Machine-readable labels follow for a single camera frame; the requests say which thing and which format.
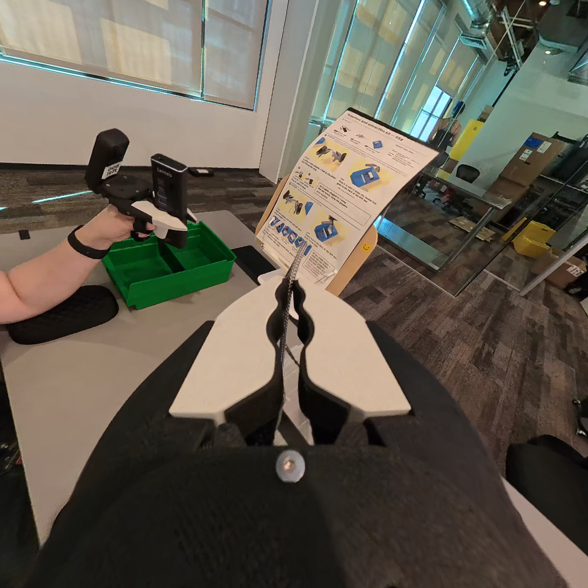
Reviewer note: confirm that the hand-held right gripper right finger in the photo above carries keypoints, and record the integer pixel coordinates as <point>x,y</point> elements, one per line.
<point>353,363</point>

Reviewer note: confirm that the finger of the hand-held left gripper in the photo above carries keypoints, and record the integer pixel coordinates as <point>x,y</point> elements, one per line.
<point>190,218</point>
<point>160,218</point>

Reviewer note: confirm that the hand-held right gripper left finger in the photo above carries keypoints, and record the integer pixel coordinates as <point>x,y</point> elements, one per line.
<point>229,363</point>

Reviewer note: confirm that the tall black USB hub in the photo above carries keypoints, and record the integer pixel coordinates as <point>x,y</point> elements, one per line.
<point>170,183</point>

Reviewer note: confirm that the green plastic bin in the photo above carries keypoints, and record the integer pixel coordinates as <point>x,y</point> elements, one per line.
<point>151,271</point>

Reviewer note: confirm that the person's left forearm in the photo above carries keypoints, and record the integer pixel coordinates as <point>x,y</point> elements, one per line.
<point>32,285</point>

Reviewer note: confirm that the person's left hand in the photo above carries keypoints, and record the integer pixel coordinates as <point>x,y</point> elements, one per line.
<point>110,227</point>

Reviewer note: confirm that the small black flat box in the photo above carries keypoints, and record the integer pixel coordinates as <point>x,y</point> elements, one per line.
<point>202,172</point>

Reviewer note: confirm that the white board stand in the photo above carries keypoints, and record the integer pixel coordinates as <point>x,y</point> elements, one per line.
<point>268,277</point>

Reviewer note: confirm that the window with roller blind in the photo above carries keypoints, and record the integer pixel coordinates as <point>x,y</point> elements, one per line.
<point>376,64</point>
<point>138,41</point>

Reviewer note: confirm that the black textured wrist rest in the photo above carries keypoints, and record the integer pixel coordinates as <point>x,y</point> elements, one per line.
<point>64,317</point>

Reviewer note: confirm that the printed instruction sheet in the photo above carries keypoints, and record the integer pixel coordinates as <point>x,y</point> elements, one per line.
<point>349,193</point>

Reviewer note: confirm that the yellow plastic bins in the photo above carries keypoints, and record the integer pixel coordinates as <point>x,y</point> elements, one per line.
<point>533,239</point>

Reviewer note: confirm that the low cardboard box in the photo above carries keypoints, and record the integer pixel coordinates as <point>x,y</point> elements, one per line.
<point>565,271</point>

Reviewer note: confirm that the yellow cabinet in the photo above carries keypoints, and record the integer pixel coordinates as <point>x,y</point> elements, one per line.
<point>466,140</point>

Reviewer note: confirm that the cardboard box blue label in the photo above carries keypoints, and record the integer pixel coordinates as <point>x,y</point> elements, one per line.
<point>533,160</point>

